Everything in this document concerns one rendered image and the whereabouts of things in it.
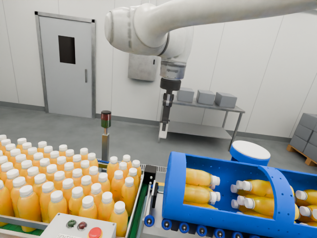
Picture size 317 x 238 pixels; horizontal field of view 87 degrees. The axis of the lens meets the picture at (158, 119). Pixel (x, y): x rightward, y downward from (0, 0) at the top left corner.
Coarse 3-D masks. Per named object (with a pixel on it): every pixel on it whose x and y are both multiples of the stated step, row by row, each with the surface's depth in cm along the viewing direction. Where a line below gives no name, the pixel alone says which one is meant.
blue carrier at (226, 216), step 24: (168, 168) 74; (192, 168) 88; (216, 168) 87; (240, 168) 84; (264, 168) 72; (168, 192) 62; (288, 192) 63; (168, 216) 65; (192, 216) 63; (216, 216) 62; (240, 216) 61; (288, 216) 60
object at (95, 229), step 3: (93, 228) 50; (96, 228) 51; (99, 228) 51; (90, 231) 49; (93, 231) 50; (96, 231) 50; (99, 231) 50; (90, 234) 49; (93, 234) 49; (96, 234) 49; (99, 234) 49; (90, 237) 48; (93, 237) 48; (96, 237) 48
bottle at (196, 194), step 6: (186, 186) 69; (192, 186) 70; (198, 186) 71; (186, 192) 68; (192, 192) 68; (198, 192) 68; (204, 192) 68; (210, 192) 70; (186, 198) 67; (192, 198) 67; (198, 198) 67; (204, 198) 67; (210, 198) 68
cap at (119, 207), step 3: (120, 201) 63; (117, 204) 62; (120, 204) 62; (123, 204) 62; (114, 207) 61; (117, 207) 61; (120, 207) 61; (123, 207) 61; (117, 210) 60; (120, 210) 60; (123, 210) 61
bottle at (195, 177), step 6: (186, 168) 74; (186, 174) 71; (192, 174) 71; (198, 174) 71; (204, 174) 72; (186, 180) 71; (192, 180) 71; (198, 180) 70; (204, 180) 70; (210, 180) 72; (204, 186) 72
